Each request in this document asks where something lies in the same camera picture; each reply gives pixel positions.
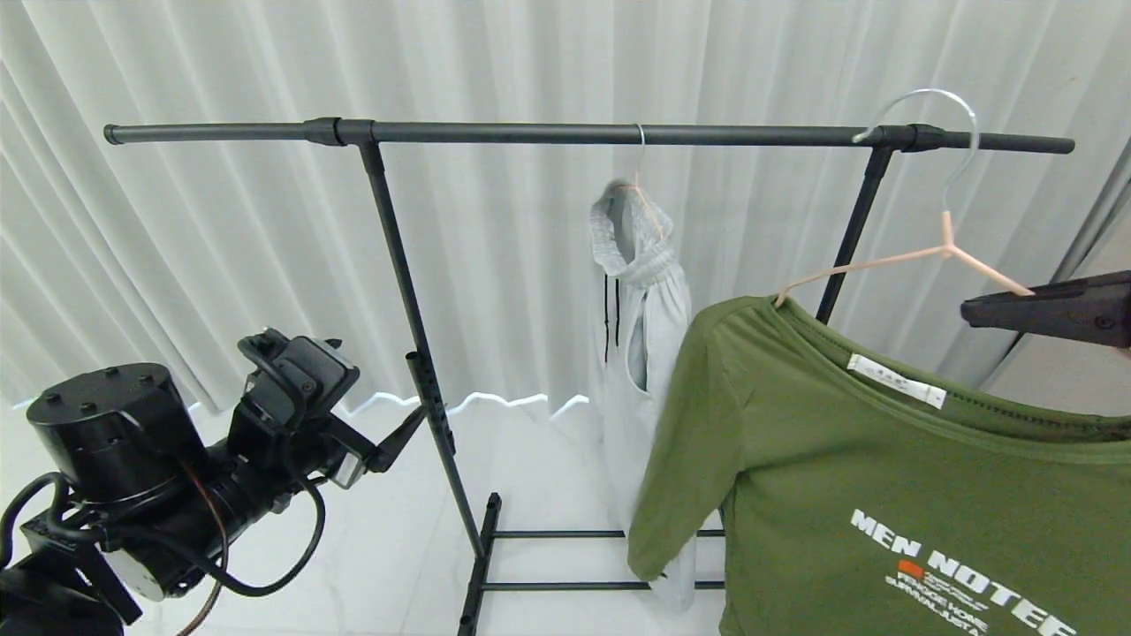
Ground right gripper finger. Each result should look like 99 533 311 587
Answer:
1016 271 1131 296
960 291 1131 348

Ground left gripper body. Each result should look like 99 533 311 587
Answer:
124 440 372 602

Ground pink clothes hanger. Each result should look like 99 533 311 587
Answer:
775 88 1035 308
630 124 665 239

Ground green garment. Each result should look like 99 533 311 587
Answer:
627 296 1131 636

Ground pale grey shorts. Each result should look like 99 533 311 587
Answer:
589 179 699 610

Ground black clothes rack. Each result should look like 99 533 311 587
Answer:
103 117 1076 636

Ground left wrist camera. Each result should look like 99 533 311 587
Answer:
228 329 361 469

